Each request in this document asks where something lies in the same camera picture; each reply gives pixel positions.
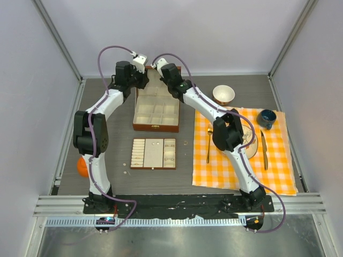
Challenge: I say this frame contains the orange upturned bowl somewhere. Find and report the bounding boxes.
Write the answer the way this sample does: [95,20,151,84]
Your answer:
[77,157,88,178]

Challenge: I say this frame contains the white ceramic bowl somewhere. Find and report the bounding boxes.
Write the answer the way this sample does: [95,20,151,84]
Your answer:
[212,85,235,105]

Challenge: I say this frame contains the brown jewelry tray insert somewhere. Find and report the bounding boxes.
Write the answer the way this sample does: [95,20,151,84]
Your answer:
[130,138,176,170]

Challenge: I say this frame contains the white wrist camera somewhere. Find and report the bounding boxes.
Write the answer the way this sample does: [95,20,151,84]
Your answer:
[131,51,148,74]
[151,58,168,74]

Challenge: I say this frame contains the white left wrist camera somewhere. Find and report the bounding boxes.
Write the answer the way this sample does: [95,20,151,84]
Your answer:
[131,51,148,74]

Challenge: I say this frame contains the white slotted cable duct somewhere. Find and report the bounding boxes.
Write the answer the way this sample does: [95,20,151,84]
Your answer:
[45,216,246,228]

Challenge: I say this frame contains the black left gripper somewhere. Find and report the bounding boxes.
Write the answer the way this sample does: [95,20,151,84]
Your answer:
[128,65,150,90]

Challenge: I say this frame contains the dark blue mug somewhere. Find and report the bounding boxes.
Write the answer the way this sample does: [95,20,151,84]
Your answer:
[257,109,277,130]

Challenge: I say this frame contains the gold fork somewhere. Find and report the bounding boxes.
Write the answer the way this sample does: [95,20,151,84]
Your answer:
[206,123,213,164]

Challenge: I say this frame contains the yellow checkered cloth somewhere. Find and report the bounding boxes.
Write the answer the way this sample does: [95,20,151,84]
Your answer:
[192,108,298,195]

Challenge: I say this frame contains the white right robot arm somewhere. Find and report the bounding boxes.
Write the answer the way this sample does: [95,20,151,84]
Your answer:
[156,63,266,211]

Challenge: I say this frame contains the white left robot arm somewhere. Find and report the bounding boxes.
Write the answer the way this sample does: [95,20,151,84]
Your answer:
[73,55,149,214]

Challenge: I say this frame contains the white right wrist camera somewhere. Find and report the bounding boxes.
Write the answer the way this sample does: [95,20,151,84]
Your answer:
[151,58,168,74]

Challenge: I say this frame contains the decorated ceramic plate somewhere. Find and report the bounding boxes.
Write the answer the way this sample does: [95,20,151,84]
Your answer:
[218,124,259,160]

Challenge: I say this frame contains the gold knife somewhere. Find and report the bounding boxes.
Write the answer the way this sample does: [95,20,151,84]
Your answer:
[260,131,269,170]

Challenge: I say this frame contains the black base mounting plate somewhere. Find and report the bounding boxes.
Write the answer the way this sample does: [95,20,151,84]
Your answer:
[82,194,274,220]

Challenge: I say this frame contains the brown jewelry box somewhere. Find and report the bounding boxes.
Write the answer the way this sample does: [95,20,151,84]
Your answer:
[132,66,180,133]

